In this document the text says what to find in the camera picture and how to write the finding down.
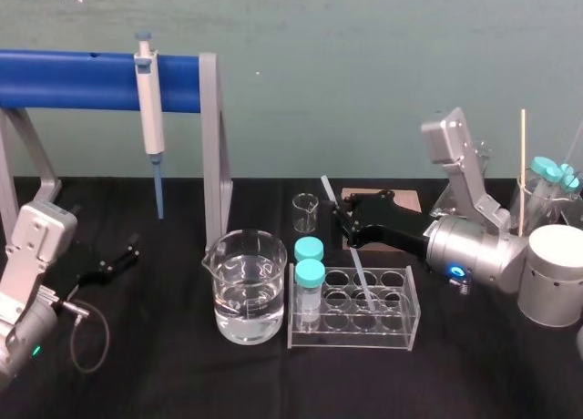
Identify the clear tube with teal cap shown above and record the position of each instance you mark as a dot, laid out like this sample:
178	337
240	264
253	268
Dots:
309	248
567	169
309	282
545	168
574	184

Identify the thin wooden stick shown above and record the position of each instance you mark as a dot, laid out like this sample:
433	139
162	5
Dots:
522	173

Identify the glass beaker holding tubes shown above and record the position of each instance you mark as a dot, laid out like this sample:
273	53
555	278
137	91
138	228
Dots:
553	211

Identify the large glass beaker with water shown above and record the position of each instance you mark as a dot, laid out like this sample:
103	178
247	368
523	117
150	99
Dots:
248	291

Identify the brown square board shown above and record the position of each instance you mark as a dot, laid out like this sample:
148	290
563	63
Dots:
405	200

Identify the clear acrylic test tube rack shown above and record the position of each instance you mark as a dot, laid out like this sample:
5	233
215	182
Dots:
355	332

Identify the black table cloth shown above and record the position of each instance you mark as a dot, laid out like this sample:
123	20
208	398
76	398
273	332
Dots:
182	382

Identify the clear glass stirring rod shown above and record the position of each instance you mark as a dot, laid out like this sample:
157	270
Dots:
360	268

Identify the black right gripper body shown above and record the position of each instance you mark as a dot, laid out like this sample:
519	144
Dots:
396	230

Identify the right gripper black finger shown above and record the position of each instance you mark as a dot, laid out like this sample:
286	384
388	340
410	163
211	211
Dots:
364	202
351	237

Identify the blue stand crossbar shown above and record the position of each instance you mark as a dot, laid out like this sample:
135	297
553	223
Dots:
68	79

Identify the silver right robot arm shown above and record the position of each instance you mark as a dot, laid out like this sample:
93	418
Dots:
473	250

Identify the clear glass conical flask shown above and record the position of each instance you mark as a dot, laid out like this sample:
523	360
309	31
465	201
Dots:
485	154

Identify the white and blue pipette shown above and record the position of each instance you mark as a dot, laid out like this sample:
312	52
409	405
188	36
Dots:
150	109

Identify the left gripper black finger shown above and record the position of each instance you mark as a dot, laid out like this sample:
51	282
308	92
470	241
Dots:
124	250
119	265

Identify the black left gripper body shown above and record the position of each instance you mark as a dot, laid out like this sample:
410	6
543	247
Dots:
86	264

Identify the small empty glass beaker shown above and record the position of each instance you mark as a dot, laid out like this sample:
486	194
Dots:
305	214

